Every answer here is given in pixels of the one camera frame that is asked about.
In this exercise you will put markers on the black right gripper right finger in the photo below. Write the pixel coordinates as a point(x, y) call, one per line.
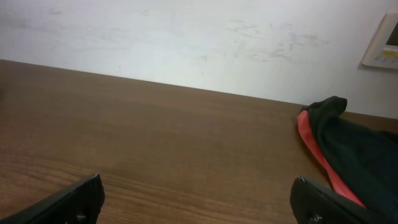
point(313, 203)

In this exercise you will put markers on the dark green Nike t-shirt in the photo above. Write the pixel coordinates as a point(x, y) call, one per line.
point(365, 159)

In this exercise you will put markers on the beige wall control panel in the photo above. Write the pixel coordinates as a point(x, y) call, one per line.
point(382, 50)

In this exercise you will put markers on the red mesh garment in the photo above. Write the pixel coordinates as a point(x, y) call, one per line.
point(308, 138)

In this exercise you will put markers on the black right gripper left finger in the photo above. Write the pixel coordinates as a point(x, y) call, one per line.
point(80, 202)

